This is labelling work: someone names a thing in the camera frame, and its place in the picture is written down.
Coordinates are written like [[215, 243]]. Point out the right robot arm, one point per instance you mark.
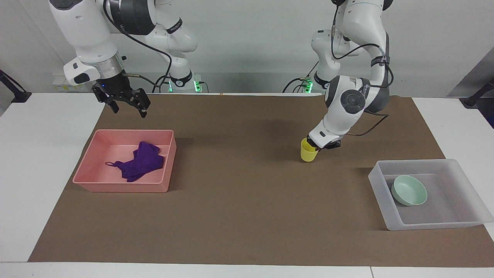
[[83, 36]]

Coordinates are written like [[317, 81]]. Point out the purple cloth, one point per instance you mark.
[[142, 164]]

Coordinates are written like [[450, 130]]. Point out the light green bowl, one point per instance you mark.
[[410, 191]]

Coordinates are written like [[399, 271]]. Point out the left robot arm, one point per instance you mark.
[[353, 98]]

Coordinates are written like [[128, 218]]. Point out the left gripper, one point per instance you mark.
[[333, 145]]

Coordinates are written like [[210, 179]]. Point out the clear plastic box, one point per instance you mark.
[[459, 216]]

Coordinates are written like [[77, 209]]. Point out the yellow plastic cup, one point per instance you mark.
[[308, 153]]

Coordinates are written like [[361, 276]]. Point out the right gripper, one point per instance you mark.
[[112, 85]]

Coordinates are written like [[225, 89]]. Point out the pink plastic box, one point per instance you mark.
[[96, 175]]

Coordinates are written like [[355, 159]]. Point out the black stand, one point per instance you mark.
[[476, 97], [15, 92]]

